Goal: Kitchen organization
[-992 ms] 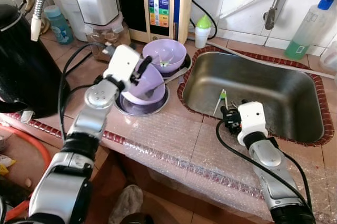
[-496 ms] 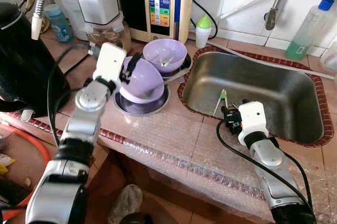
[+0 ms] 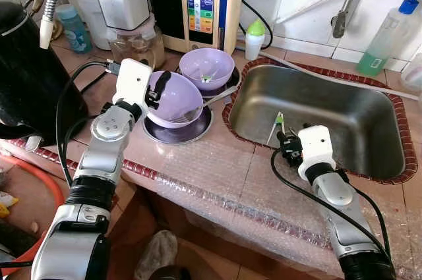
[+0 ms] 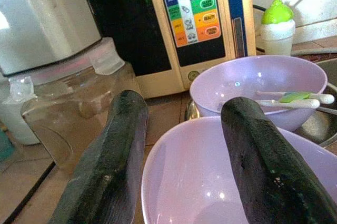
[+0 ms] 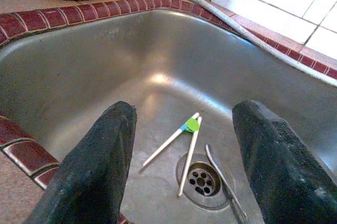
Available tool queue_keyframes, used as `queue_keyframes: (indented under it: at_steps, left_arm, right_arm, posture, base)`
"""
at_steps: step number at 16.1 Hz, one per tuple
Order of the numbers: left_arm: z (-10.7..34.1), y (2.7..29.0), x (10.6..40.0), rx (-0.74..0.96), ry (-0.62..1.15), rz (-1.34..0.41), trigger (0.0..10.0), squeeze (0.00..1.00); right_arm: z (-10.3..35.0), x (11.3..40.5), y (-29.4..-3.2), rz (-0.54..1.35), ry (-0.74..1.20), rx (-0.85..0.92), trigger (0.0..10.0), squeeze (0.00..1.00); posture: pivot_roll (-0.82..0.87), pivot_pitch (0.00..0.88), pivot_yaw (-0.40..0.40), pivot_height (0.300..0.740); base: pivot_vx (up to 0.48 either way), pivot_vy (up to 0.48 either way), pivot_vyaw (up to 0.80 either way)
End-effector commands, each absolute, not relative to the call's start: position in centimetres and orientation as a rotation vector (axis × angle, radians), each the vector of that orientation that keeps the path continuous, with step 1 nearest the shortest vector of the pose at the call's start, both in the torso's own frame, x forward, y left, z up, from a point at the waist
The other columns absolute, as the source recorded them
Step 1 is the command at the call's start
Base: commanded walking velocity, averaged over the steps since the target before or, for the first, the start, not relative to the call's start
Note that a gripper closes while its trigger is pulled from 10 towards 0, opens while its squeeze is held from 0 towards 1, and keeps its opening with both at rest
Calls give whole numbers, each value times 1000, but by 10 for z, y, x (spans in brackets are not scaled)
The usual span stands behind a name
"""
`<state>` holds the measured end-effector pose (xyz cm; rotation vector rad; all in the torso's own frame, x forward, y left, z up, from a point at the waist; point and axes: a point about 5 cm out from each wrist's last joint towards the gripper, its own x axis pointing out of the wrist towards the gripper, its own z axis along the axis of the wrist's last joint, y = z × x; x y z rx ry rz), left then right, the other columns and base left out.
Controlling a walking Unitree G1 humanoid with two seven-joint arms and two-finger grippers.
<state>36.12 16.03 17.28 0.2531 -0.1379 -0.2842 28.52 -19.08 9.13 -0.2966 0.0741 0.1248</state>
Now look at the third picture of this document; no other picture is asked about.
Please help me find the green white plastic utensil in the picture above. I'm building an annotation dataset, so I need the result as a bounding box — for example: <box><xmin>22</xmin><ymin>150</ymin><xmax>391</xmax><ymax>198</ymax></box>
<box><xmin>267</xmin><ymin>112</ymin><xmax>286</xmax><ymax>148</ymax></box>
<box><xmin>200</xmin><ymin>69</ymin><xmax>220</xmax><ymax>84</ymax></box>

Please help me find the purple plastic bowl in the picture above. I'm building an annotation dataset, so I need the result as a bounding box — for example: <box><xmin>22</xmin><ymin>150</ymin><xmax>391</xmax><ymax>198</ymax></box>
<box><xmin>146</xmin><ymin>70</ymin><xmax>205</xmax><ymax>129</ymax></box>
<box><xmin>179</xmin><ymin>48</ymin><xmax>235</xmax><ymax>92</ymax></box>

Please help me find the stainless steel sink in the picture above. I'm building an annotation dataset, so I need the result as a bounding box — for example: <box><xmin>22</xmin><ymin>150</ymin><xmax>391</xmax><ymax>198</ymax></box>
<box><xmin>222</xmin><ymin>56</ymin><xmax>419</xmax><ymax>185</ymax></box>

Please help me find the thin white tube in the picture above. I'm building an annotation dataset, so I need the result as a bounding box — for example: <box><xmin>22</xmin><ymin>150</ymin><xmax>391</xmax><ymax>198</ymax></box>
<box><xmin>260</xmin><ymin>53</ymin><xmax>421</xmax><ymax>101</ymax></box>

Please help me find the metal spoon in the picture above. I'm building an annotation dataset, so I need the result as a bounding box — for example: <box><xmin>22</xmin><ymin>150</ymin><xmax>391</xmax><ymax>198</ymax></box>
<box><xmin>173</xmin><ymin>84</ymin><xmax>239</xmax><ymax>125</ymax></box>

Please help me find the clear bubble wrap sheet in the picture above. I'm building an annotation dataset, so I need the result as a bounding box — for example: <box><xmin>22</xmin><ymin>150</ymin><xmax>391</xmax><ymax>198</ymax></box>
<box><xmin>122</xmin><ymin>142</ymin><xmax>422</xmax><ymax>274</ymax></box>

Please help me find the beige water ioniser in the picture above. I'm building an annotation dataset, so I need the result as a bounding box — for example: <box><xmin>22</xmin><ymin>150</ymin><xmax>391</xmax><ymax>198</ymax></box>
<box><xmin>144</xmin><ymin>0</ymin><xmax>246</xmax><ymax>55</ymax></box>

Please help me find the white jug green lid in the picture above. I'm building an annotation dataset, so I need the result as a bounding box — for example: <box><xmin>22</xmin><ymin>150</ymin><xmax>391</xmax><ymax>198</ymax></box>
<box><xmin>71</xmin><ymin>0</ymin><xmax>111</xmax><ymax>50</ymax></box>

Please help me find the teal plastic bottle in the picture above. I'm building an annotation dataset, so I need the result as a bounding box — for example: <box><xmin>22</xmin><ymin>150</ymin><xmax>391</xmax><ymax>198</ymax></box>
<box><xmin>56</xmin><ymin>5</ymin><xmax>93</xmax><ymax>55</ymax></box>

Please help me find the small white bottle green cap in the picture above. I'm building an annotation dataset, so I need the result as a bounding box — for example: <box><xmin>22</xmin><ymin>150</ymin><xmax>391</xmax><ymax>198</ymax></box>
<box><xmin>245</xmin><ymin>20</ymin><xmax>266</xmax><ymax>61</ymax></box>

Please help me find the dish soap bottle blue cap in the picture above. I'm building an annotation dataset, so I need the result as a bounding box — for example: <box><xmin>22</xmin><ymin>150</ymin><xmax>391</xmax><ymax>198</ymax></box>
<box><xmin>357</xmin><ymin>0</ymin><xmax>419</xmax><ymax>76</ymax></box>

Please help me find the grey metal faucet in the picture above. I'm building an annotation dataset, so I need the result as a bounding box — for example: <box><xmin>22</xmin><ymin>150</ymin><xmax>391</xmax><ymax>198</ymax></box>
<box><xmin>332</xmin><ymin>0</ymin><xmax>373</xmax><ymax>38</ymax></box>

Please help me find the black kettle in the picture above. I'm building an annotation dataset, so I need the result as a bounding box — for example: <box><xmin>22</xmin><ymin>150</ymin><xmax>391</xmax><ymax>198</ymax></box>
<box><xmin>0</xmin><ymin>0</ymin><xmax>90</xmax><ymax>142</ymax></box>

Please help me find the white crumpled cloth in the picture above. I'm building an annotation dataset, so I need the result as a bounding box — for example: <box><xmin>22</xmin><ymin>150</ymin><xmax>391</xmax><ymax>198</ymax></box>
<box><xmin>135</xmin><ymin>229</ymin><xmax>179</xmax><ymax>280</ymax></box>

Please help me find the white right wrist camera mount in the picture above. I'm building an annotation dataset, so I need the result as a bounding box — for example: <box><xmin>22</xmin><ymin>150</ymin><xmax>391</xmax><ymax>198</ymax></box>
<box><xmin>298</xmin><ymin>126</ymin><xmax>340</xmax><ymax>182</ymax></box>

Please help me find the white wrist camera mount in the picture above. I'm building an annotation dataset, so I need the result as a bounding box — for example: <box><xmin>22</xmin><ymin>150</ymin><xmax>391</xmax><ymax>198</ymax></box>
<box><xmin>298</xmin><ymin>126</ymin><xmax>340</xmax><ymax>182</ymax></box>
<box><xmin>112</xmin><ymin>58</ymin><xmax>154</xmax><ymax>106</ymax></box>

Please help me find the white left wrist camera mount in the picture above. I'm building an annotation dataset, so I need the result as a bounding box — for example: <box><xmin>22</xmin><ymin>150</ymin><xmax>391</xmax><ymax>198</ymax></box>
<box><xmin>112</xmin><ymin>58</ymin><xmax>154</xmax><ymax>106</ymax></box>

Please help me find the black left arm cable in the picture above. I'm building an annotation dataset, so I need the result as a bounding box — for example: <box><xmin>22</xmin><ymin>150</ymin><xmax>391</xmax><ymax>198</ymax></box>
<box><xmin>55</xmin><ymin>59</ymin><xmax>123</xmax><ymax>188</ymax></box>

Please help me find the black power cord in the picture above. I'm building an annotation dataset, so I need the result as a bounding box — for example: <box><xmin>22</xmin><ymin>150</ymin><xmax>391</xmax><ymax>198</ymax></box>
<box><xmin>241</xmin><ymin>0</ymin><xmax>274</xmax><ymax>50</ymax></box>

